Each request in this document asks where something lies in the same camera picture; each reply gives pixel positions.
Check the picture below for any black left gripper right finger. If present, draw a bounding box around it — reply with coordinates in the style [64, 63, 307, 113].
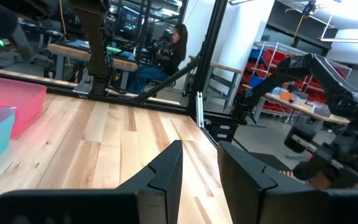
[218, 141, 358, 224]

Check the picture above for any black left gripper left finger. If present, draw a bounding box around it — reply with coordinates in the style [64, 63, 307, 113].
[0, 139, 185, 224]

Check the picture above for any metal shelf with red bins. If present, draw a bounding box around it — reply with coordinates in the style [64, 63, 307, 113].
[244, 42, 354, 113]

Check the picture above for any person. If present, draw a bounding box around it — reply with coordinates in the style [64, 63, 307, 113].
[127, 23, 189, 96]

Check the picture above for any wooden workbench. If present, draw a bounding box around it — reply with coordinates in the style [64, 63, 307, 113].
[47, 42, 139, 91]

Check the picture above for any pink translucent plastic bin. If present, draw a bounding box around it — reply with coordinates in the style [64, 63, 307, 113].
[0, 74, 48, 139]

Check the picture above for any black leader arm handle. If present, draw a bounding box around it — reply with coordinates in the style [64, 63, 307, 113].
[283, 123, 358, 189]

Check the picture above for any black aluminium table frame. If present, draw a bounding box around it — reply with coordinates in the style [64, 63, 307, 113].
[0, 0, 229, 144]

